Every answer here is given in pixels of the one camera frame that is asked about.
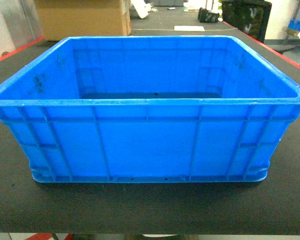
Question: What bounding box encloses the large blue plastic crate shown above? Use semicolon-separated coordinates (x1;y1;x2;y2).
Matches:
0;35;300;183

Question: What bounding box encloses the white paper sheet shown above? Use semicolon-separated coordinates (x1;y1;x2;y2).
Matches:
173;25;205;32

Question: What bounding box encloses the brown cardboard box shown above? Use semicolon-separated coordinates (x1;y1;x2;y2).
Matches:
34;0;131;41

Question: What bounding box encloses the small black device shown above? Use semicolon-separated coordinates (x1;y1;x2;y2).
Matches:
197;7;220;23

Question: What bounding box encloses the black monitor screen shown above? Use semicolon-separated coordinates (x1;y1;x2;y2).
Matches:
221;0;272;43

